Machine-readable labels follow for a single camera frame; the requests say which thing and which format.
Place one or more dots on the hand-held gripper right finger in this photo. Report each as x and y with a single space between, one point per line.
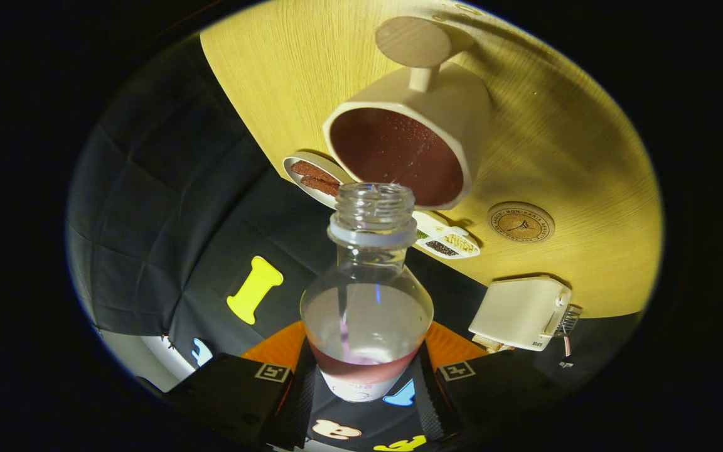
430 402

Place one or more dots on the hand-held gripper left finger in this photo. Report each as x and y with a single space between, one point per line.
295 402

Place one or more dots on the clear juice bottle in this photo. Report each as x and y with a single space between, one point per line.
368 314

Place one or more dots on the round wooden coaster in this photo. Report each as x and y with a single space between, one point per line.
520 222

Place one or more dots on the toast slice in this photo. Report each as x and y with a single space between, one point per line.
487 343

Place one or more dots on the white toaster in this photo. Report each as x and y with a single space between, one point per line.
518 311

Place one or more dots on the pink striped straw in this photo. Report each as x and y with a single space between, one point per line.
567 346

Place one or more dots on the metal mesh basket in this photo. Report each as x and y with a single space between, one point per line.
568 320

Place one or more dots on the white divided spice tray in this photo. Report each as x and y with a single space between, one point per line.
452 242

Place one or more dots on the red meat piece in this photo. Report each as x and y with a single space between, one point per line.
311 170
322 186

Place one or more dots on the black backdrop cloth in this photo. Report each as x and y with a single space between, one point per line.
167 220

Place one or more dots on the white round plate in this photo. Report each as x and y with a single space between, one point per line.
295 172

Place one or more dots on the wooden table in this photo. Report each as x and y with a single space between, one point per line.
587 157

